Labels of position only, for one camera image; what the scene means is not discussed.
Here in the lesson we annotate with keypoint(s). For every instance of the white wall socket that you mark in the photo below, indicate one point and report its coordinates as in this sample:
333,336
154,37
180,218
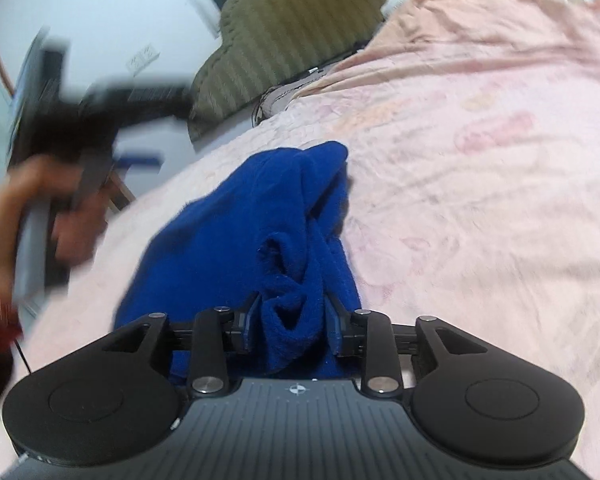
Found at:
142,58

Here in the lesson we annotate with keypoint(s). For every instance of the olive striped headboard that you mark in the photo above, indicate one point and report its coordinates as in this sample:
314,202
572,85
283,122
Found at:
280,25

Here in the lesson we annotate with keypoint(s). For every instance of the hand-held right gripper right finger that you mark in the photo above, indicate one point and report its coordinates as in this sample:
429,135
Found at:
332,325

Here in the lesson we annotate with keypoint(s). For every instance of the blue fleece garment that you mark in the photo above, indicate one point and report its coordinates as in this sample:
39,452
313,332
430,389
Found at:
205,240

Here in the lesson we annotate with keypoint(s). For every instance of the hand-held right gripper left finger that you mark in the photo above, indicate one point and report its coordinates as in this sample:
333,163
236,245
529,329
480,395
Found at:
251,325

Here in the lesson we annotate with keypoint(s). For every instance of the pink printed blanket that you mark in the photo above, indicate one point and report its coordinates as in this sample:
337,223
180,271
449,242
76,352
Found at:
455,185

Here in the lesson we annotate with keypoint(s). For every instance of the person's left hand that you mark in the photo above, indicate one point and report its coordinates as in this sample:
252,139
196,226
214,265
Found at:
5,230

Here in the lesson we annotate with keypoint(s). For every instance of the blue and wooden stool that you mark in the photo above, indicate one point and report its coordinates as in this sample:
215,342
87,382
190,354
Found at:
137,161

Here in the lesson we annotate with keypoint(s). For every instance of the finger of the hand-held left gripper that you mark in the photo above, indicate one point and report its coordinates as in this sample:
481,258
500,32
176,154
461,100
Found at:
145,102

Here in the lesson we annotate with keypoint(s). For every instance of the dark cloth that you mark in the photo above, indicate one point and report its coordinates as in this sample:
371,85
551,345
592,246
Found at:
272,102

